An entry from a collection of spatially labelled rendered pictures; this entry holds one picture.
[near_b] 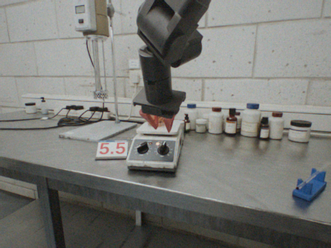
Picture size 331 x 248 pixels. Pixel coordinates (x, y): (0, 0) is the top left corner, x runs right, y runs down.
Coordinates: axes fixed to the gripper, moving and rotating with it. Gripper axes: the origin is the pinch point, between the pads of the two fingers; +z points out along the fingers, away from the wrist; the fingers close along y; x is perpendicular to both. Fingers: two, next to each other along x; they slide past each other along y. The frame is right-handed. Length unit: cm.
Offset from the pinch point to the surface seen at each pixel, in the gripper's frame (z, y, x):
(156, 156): 7.2, 0.7, 4.0
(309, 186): 3.6, -32.3, 3.6
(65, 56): 20, 91, -58
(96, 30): -8, 41, -34
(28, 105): 41, 109, -31
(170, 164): 7.6, -3.5, 4.8
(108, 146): 12.5, 18.9, 1.4
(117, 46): 12, 54, -63
